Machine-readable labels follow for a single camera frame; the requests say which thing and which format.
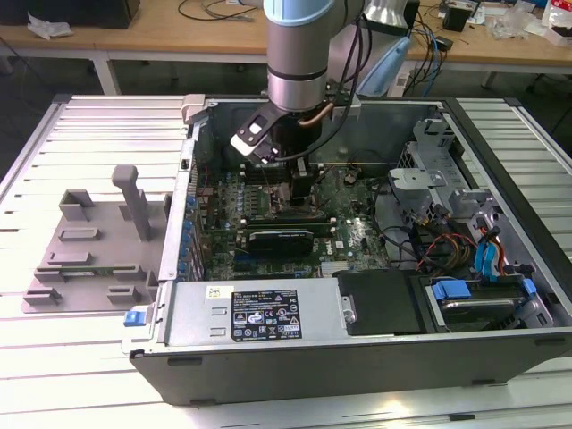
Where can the thin metal locking lever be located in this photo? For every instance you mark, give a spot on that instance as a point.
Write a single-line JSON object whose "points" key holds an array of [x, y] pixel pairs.
{"points": [[266, 178]]}

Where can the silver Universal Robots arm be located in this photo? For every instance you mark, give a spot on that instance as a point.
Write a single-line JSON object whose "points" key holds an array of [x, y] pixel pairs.
{"points": [[297, 53]]}

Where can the CPU socket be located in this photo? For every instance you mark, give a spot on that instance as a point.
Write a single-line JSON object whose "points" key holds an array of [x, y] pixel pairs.
{"points": [[279, 201]]}

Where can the black graphics card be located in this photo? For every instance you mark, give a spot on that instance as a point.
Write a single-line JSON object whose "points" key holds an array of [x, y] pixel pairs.
{"points": [[279, 243]]}

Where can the green motherboard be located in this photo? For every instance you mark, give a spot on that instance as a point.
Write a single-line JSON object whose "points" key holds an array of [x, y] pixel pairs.
{"points": [[353, 241]]}

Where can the silver drive cage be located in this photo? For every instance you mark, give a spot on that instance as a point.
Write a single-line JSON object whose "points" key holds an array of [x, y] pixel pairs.
{"points": [[415, 179]]}

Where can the silver chipset heatsink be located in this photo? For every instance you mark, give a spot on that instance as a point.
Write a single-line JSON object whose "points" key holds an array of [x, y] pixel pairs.
{"points": [[335, 268]]}

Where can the wooden desk white legs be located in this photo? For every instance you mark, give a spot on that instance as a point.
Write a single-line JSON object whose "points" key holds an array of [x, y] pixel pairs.
{"points": [[179, 38]]}

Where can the black power adapter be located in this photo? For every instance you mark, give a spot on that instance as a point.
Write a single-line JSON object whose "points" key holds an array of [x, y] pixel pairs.
{"points": [[444, 43]]}

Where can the small yellow white sticker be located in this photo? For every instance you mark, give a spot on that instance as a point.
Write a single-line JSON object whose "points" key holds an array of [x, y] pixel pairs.
{"points": [[215, 292]]}

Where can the black printed label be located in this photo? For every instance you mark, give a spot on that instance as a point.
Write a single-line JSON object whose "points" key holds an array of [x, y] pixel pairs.
{"points": [[266, 315]]}

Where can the black plastic shroud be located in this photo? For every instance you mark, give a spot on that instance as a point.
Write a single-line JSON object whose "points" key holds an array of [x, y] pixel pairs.
{"points": [[380, 304]]}

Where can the small black box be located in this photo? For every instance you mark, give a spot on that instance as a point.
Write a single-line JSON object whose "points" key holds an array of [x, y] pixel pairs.
{"points": [[456, 20]]}

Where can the silver power supply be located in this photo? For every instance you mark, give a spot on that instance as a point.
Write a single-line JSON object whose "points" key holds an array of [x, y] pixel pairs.
{"points": [[196, 313]]}

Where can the hard disk in blue carrier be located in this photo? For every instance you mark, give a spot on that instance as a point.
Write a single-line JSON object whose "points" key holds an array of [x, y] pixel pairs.
{"points": [[451, 290]]}

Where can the grey parts rack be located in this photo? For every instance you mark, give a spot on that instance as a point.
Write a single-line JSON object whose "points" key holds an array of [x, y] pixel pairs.
{"points": [[107, 250]]}

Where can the open black PC case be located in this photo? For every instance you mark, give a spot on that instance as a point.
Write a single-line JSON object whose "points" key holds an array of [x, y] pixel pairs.
{"points": [[313, 371]]}

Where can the green RAM stick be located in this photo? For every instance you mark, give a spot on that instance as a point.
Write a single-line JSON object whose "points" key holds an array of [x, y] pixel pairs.
{"points": [[103, 269]]}

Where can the clear plastic bags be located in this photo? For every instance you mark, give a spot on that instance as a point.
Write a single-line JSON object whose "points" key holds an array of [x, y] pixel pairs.
{"points": [[514, 22]]}

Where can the large black box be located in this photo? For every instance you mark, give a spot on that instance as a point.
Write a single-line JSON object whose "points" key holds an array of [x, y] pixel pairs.
{"points": [[89, 11]]}

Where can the blue case latch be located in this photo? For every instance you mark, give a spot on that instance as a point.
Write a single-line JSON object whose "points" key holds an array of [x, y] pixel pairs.
{"points": [[134, 318]]}

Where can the crumpled white paper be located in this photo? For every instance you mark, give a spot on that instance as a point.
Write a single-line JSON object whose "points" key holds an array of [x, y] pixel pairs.
{"points": [[49, 26]]}

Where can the white red bag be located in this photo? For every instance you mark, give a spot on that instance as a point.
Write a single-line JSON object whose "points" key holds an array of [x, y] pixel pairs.
{"points": [[558, 18]]}

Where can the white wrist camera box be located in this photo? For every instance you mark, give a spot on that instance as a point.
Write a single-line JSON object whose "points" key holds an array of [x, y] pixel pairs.
{"points": [[250, 143]]}

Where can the silver latch bracket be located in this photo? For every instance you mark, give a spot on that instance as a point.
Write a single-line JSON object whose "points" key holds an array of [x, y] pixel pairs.
{"points": [[349, 309]]}

